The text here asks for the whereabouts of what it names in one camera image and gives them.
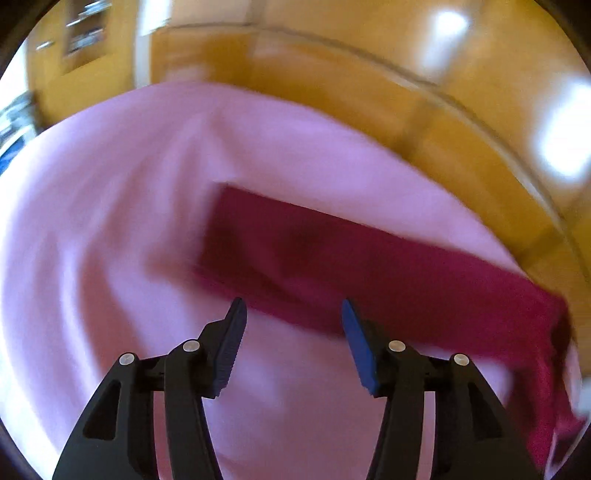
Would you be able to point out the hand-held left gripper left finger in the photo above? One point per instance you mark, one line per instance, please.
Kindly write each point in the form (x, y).
(228, 344)

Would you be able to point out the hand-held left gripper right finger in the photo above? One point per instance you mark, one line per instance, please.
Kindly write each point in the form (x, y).
(360, 350)

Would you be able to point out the magenta garment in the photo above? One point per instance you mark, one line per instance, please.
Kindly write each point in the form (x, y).
(369, 272)

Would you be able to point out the pink bedsheet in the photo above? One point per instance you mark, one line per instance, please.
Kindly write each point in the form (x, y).
(115, 240)

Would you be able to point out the wooden headboard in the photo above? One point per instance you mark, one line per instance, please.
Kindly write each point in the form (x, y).
(415, 92)

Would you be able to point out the pile of cluttered things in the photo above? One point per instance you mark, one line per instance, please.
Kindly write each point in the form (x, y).
(11, 129)

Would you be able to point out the wooden glass-door cabinet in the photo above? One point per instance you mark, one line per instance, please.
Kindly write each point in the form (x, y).
(78, 50)

